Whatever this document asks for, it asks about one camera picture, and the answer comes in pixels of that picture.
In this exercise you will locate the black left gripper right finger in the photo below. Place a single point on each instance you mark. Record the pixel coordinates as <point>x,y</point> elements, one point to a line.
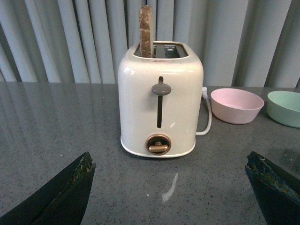
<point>277,191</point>

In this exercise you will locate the grey vertical blinds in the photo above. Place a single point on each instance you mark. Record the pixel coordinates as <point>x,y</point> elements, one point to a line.
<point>248,43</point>

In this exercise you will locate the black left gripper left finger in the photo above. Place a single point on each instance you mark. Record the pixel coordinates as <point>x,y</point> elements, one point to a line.
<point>61,201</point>

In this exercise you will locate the cream white toaster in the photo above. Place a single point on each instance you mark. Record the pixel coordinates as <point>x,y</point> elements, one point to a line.
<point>159,100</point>

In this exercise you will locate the green plastic bowl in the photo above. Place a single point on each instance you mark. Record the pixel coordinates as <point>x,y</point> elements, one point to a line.
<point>284,107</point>

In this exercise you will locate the brown toast slice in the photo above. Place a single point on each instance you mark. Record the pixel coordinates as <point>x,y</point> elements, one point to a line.
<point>146,27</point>

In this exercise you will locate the pink plastic bowl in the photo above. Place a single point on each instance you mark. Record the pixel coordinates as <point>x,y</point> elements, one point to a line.
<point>235,106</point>

